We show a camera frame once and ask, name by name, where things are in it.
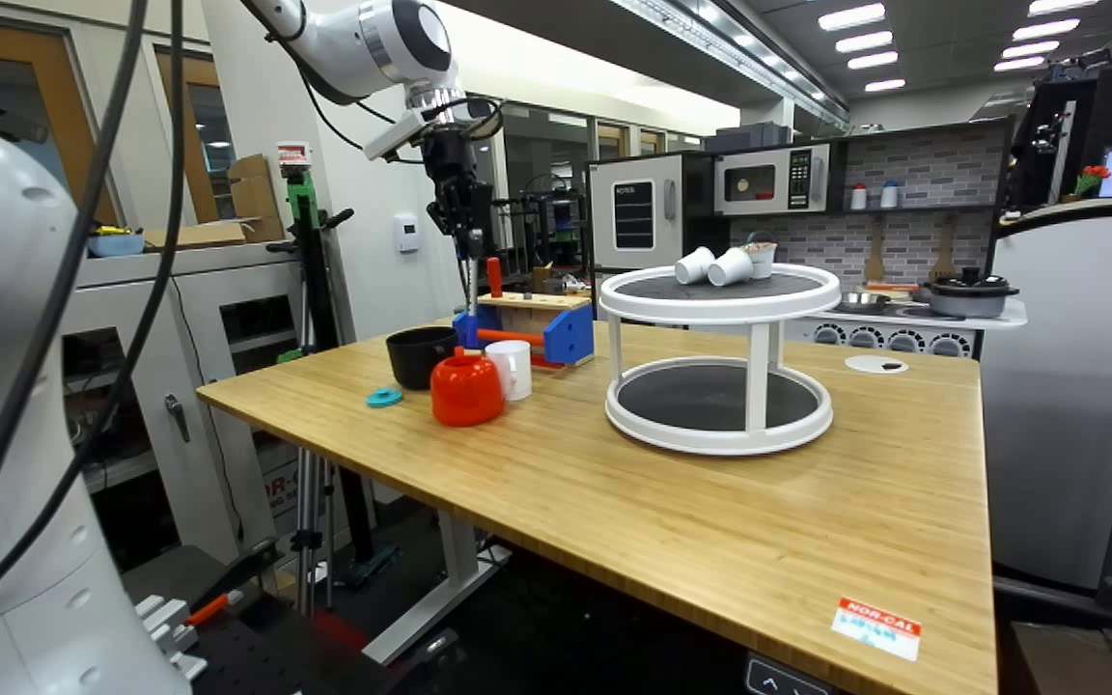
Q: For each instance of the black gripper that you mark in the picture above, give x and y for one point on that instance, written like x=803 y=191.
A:
x=462 y=187

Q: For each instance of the grey marker pen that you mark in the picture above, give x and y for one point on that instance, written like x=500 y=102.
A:
x=467 y=289

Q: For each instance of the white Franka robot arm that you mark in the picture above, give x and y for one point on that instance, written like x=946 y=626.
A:
x=365 y=43

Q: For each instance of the red kettle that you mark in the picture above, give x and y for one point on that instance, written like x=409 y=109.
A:
x=463 y=393

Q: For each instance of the red toy peg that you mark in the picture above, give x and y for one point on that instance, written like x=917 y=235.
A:
x=496 y=276

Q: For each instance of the black mug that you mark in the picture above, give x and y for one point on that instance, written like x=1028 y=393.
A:
x=409 y=356

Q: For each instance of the blue wooden toy workbench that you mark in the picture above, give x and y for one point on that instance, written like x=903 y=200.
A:
x=570 y=336

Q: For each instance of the white plastic cup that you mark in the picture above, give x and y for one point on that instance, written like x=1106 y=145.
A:
x=514 y=372

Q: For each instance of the black tripod stand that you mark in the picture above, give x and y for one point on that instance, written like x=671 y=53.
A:
x=316 y=294

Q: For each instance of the white toy kitchen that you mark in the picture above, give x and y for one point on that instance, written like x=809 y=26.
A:
x=635 y=214

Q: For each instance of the teal round lid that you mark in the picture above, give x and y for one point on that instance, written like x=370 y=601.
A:
x=383 y=399

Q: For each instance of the small white cup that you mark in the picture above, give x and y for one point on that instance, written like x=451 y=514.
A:
x=693 y=267
x=731 y=267

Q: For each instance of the white two-tier turntable stand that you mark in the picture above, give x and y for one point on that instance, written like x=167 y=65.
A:
x=715 y=300

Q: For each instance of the flat cardboard box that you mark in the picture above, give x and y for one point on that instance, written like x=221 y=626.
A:
x=202 y=235

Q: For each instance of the grey storage cabinet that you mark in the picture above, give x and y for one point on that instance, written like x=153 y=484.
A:
x=193 y=388

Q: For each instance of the black toy pot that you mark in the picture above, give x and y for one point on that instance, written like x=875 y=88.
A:
x=965 y=300

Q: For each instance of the red white sticker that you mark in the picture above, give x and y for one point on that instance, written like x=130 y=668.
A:
x=877 y=626

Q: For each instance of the white wall dispenser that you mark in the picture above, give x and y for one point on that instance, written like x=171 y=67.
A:
x=406 y=235

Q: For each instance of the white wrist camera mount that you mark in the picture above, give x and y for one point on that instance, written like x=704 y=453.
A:
x=401 y=132

